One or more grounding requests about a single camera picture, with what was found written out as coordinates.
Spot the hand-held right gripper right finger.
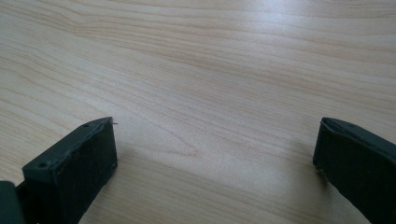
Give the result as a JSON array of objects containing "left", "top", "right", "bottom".
[{"left": 312, "top": 117, "right": 396, "bottom": 224}]

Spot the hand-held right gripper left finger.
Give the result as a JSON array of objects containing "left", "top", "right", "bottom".
[{"left": 16, "top": 116, "right": 119, "bottom": 224}]

